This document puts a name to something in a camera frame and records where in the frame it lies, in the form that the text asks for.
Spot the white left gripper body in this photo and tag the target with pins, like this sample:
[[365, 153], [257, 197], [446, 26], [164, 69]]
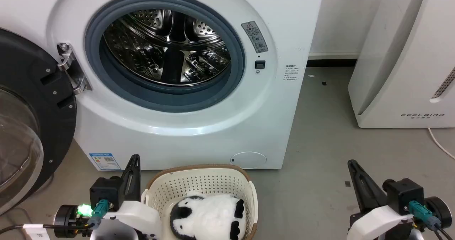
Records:
[[135, 217]]

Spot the white Feelbird appliance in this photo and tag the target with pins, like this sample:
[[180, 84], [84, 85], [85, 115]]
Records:
[[401, 73]]

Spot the grey rubber door gasket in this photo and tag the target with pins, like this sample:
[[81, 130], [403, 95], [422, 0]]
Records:
[[167, 97]]

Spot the washing machine door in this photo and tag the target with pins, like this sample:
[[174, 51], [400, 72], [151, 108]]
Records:
[[33, 73]]

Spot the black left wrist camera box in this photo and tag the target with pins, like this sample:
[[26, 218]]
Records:
[[106, 192]]

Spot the black and white plush panda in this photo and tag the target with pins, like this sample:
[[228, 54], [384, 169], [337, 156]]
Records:
[[209, 215]]

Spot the grey warning sticker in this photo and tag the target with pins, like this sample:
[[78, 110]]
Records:
[[255, 37]]

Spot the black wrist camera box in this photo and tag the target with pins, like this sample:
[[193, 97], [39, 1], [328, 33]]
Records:
[[106, 192], [405, 193]]

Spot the silver metal door hinge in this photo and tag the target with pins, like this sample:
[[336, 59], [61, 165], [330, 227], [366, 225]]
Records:
[[73, 69]]

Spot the black door latch slot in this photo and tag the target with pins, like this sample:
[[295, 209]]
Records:
[[260, 64]]

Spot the round white filter cover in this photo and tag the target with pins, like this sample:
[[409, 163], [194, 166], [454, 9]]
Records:
[[249, 160]]

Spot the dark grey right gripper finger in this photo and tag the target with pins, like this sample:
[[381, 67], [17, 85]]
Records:
[[366, 192]]

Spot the blue energy label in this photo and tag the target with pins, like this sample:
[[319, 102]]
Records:
[[105, 161]]

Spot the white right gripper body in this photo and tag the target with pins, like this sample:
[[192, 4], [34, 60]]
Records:
[[376, 222]]

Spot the stainless steel washing machine drum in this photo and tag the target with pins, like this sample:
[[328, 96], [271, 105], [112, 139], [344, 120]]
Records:
[[170, 48]]

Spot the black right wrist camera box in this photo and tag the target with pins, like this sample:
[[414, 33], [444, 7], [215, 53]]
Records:
[[405, 193]]

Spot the white front-load washing machine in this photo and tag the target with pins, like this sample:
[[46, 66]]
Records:
[[199, 137]]

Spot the small text sticker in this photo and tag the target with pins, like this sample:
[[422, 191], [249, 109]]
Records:
[[292, 73]]

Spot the white plastic laundry basket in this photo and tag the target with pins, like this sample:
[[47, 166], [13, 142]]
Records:
[[199, 181]]

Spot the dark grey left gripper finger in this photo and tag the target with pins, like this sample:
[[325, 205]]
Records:
[[132, 179]]

